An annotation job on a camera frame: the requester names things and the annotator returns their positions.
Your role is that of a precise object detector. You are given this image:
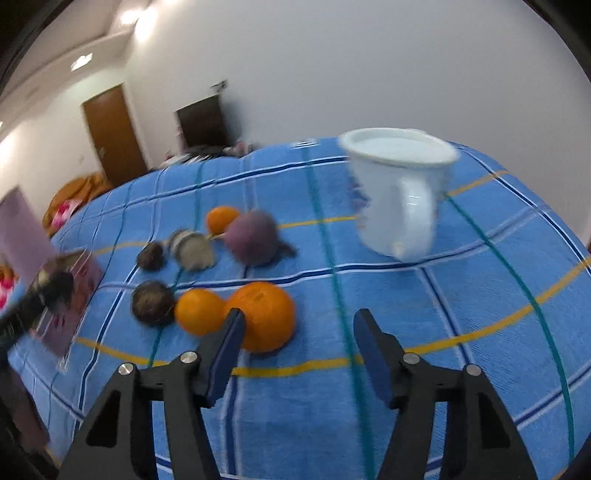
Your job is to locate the brown wooden door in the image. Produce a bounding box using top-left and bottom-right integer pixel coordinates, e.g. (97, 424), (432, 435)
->
(82, 84), (148, 187)

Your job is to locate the small orange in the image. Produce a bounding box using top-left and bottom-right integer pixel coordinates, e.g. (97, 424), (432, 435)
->
(174, 289), (225, 337)
(205, 205), (240, 236)

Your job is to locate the dark water chestnut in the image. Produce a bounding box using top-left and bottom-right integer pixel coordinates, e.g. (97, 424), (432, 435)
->
(136, 241), (165, 272)
(131, 281), (176, 327)

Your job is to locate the blue plaid tablecloth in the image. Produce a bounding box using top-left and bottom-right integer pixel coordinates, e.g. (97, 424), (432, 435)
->
(10, 139), (590, 479)

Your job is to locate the black television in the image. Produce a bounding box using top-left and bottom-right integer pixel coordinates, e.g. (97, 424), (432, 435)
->
(176, 95), (230, 147)

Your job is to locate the purple round fruit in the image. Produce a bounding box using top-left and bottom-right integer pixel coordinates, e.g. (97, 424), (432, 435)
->
(222, 210), (297, 267)

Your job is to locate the purple electric kettle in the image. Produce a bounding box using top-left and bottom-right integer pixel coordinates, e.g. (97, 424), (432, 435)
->
(0, 186), (57, 286)

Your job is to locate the brown leather sofa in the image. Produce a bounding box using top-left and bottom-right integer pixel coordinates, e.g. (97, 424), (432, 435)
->
(42, 172), (113, 237)

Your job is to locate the white enamel mug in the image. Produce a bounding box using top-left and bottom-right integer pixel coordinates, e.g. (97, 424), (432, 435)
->
(338, 127), (460, 262)

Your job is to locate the large orange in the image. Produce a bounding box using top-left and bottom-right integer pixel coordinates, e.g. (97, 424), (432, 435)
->
(222, 282), (297, 354)

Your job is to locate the pink metal tin tray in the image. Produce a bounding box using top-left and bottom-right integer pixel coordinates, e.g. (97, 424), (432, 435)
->
(32, 249), (103, 371)

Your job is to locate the cut grey water chestnut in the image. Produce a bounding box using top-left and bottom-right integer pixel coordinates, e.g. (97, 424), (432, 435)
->
(166, 229), (215, 272)

